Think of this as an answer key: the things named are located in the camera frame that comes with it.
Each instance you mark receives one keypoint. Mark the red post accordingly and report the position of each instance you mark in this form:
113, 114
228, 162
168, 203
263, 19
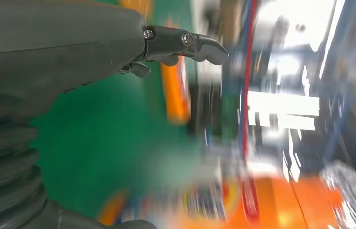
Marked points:
247, 94

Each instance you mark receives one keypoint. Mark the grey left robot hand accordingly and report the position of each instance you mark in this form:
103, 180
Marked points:
54, 47

